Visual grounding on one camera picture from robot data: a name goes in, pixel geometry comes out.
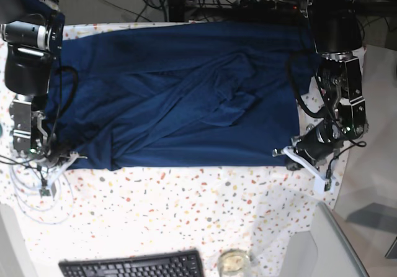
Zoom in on dark blue t-shirt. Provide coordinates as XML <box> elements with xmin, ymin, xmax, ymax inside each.
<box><xmin>45</xmin><ymin>22</ymin><xmax>319</xmax><ymax>171</ymax></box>

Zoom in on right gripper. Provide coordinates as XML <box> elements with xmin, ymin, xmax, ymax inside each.
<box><xmin>27</xmin><ymin>143</ymin><xmax>72</xmax><ymax>168</ymax></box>

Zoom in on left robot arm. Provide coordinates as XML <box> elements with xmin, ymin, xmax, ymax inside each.
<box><xmin>286</xmin><ymin>0</ymin><xmax>368</xmax><ymax>165</ymax></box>

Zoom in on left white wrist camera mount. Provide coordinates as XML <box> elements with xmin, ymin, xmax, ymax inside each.
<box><xmin>272</xmin><ymin>147</ymin><xmax>337</xmax><ymax>194</ymax></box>

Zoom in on terrazzo patterned tablecloth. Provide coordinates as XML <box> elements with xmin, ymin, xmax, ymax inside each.
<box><xmin>0</xmin><ymin>20</ymin><xmax>368</xmax><ymax>277</ymax></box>

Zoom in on coiled white cable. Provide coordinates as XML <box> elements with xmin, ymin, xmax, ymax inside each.
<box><xmin>7</xmin><ymin>161</ymin><xmax>74</xmax><ymax>227</ymax></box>

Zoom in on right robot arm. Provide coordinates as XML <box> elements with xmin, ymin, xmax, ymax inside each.
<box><xmin>1</xmin><ymin>0</ymin><xmax>75</xmax><ymax>168</ymax></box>

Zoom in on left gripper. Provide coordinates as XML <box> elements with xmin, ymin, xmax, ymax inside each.
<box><xmin>291</xmin><ymin>124</ymin><xmax>344</xmax><ymax>165</ymax></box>

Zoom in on black computer keyboard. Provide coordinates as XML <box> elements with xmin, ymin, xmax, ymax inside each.
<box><xmin>58</xmin><ymin>250</ymin><xmax>204</xmax><ymax>277</ymax></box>

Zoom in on red lit power strip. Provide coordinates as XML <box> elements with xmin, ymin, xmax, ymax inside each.
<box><xmin>238</xmin><ymin>0</ymin><xmax>298</xmax><ymax>11</ymax></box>

